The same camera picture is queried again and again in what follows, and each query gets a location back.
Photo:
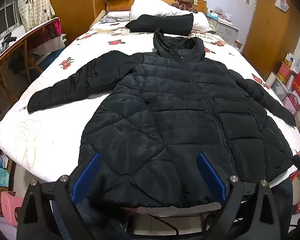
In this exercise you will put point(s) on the grey nightstand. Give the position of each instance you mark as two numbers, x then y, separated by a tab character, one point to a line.
226	30

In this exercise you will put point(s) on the wooden bed rail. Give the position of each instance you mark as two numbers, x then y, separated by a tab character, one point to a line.
98	18

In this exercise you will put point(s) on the pink stool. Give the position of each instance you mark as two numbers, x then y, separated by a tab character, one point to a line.
10	205

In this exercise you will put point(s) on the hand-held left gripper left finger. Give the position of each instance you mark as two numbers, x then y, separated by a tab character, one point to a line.
87	175

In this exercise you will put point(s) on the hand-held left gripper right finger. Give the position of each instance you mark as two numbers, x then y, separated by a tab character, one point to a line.
212	177

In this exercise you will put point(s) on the wooden desk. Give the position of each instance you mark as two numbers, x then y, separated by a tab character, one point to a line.
27	33

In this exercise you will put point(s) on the black phone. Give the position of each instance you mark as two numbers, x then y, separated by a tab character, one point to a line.
212	32

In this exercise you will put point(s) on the patterned curtain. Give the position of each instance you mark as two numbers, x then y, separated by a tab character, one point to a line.
35	2

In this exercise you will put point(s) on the black puffer jacket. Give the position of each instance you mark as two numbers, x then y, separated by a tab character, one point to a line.
165	105

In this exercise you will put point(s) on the folded black garment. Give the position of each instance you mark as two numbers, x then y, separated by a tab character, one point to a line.
165	25

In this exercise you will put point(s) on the white plastic bag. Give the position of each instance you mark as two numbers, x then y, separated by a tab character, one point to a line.
282	2

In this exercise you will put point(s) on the wooden wardrobe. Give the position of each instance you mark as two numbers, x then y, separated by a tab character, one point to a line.
77	5

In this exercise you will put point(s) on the person's legs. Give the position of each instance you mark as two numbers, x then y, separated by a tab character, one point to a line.
90	220

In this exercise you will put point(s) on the nightstand clutter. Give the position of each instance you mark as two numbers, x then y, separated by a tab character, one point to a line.
218	13

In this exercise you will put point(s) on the black metal stand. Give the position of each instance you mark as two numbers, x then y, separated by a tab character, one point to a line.
8	41

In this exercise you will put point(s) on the white pillow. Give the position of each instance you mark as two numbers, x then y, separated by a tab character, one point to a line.
150	7

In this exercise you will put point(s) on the brown teddy bear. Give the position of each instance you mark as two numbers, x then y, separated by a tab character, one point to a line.
186	1

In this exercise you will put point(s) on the grey cloth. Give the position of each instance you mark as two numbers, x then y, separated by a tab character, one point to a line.
109	18

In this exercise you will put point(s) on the floral bed sheet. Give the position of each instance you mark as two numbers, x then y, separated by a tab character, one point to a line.
52	135

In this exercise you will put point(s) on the barred window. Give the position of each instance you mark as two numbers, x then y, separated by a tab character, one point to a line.
5	20

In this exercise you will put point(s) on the pink cloth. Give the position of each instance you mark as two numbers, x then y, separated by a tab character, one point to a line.
58	32

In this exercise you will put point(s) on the wooden door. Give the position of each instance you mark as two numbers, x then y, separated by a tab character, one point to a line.
270	30

